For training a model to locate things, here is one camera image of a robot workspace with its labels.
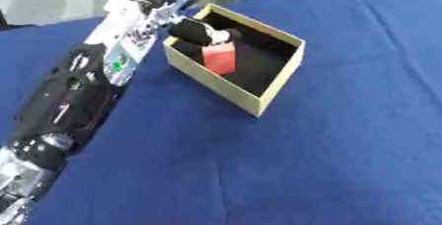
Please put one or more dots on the red block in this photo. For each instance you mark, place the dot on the red block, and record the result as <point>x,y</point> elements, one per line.
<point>220,59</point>

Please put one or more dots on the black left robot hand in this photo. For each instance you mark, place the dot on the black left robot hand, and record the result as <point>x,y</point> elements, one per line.
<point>193,31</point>

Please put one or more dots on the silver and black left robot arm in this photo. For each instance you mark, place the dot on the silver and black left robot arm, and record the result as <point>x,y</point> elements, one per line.
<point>69,97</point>

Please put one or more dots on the tan cardboard box black inside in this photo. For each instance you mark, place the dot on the tan cardboard box black inside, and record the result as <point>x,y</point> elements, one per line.
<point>230,90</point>

